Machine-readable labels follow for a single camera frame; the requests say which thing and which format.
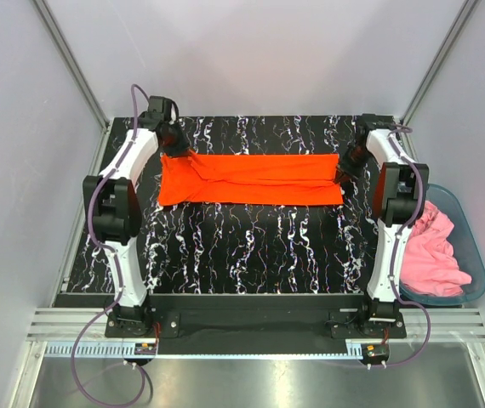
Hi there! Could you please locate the pink t shirt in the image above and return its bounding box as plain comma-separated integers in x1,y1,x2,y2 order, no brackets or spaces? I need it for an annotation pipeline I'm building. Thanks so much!
401,201,472,298

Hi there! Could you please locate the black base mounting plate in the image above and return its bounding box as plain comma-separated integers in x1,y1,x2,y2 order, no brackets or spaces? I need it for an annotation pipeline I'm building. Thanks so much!
53,292,408,356

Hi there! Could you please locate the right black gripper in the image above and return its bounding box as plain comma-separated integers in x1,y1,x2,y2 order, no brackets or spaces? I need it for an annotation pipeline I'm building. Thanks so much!
334,144,372,184

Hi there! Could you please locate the white slotted cable duct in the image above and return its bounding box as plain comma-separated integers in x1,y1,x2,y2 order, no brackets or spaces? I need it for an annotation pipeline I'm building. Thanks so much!
44,339,391,361

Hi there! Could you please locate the purple cable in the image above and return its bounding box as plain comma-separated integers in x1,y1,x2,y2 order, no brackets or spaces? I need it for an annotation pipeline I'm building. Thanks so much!
386,125,433,369
70,83,154,405

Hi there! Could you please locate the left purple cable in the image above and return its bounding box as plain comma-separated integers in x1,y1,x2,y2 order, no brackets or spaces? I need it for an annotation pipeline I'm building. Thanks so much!
70,83,154,405

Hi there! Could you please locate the blue plastic basket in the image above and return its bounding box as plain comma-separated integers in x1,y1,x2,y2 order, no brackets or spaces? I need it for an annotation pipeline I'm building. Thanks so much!
400,184,485,307

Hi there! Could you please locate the orange t shirt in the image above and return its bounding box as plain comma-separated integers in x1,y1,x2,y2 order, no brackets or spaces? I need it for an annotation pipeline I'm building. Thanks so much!
157,154,343,207

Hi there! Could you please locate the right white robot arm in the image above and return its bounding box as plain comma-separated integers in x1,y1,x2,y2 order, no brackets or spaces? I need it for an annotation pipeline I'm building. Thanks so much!
334,114,429,340

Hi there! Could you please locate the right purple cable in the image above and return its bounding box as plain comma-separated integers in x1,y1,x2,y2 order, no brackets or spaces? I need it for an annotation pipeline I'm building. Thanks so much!
386,125,433,369

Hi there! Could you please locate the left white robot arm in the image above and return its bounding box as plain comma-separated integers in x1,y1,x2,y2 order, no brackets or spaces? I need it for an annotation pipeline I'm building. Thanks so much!
83,96,190,337

